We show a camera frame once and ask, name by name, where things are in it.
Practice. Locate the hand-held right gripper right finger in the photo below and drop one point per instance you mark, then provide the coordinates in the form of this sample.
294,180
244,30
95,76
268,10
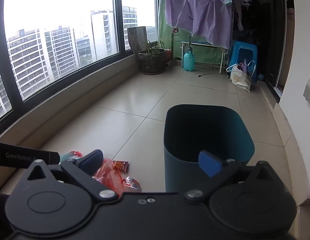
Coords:
210,165

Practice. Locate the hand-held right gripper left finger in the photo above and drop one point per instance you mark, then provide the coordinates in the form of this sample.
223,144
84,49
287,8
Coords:
91,161

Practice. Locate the red and teal wrapper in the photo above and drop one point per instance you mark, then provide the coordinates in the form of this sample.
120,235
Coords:
72,155

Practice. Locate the red plastic bag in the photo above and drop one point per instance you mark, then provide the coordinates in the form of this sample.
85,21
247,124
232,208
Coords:
110,177

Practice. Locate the orange snack wrapper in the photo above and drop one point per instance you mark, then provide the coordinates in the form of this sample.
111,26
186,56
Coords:
120,165

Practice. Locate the teal plastic trash bin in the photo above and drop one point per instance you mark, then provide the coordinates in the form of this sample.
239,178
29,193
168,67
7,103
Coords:
180,177

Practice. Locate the red and white wrapper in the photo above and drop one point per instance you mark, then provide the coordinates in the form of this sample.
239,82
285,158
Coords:
132,182

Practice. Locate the white tote bag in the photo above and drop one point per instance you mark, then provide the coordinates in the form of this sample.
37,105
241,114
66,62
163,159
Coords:
240,78

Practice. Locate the blue ball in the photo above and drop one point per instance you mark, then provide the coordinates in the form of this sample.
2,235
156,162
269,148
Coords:
261,77

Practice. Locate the purple pouch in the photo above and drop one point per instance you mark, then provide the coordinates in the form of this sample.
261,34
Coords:
243,67

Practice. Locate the teal spray bottle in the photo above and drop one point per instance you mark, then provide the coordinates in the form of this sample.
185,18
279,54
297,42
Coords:
188,61

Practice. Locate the light blue bag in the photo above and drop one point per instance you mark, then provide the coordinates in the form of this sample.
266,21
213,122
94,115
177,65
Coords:
252,67

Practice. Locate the brown potted plant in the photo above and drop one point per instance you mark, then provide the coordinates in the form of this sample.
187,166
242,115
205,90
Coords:
152,61

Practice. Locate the small red pot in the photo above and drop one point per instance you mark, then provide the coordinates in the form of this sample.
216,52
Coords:
169,54

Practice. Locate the white folding table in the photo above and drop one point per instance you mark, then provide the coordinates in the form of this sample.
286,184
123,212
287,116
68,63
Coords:
207,44

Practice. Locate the blue plastic stool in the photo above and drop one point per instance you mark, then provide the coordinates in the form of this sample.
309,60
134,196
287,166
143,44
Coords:
236,46

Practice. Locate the red clothes hanger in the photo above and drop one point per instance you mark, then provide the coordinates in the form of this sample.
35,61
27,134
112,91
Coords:
175,31

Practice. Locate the dark sliding door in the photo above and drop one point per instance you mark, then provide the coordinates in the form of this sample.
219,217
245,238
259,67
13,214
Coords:
275,42

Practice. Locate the dark hanging clothes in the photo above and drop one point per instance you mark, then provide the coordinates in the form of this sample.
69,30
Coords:
247,17

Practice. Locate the purple cloth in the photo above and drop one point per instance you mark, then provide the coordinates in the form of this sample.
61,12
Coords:
200,10

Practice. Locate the leaning picture frame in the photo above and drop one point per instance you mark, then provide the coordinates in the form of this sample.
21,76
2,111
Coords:
137,40

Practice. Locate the black window frame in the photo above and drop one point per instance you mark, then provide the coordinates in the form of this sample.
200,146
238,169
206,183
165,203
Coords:
116,17

